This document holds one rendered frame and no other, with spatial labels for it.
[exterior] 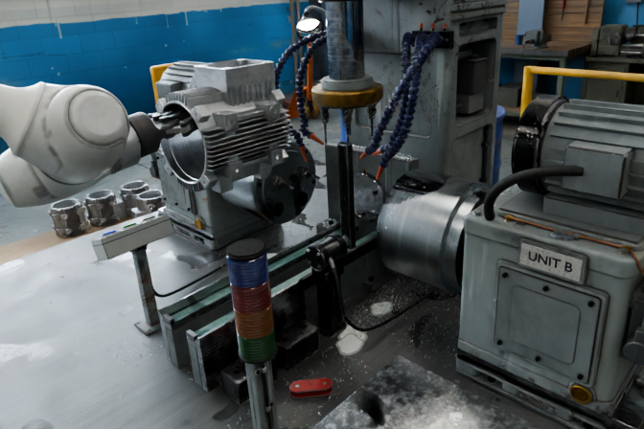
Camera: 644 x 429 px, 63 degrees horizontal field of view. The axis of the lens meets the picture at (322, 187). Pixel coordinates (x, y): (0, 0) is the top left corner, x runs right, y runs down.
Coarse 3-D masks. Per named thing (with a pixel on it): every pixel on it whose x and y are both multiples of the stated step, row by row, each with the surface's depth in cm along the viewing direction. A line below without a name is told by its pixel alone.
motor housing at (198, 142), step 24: (168, 96) 97; (192, 96) 95; (216, 96) 97; (240, 120) 96; (264, 120) 101; (288, 120) 105; (168, 144) 105; (192, 144) 108; (216, 144) 93; (240, 144) 96; (264, 144) 102; (192, 168) 105; (216, 168) 95
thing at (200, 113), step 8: (272, 96) 104; (280, 96) 104; (160, 104) 99; (192, 112) 93; (200, 112) 92; (208, 112) 92; (200, 120) 92; (168, 168) 105; (208, 176) 96; (216, 176) 97; (208, 184) 96
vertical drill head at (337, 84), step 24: (360, 0) 123; (336, 24) 123; (360, 24) 124; (336, 48) 125; (360, 48) 126; (336, 72) 127; (360, 72) 128; (312, 96) 131; (336, 96) 125; (360, 96) 125
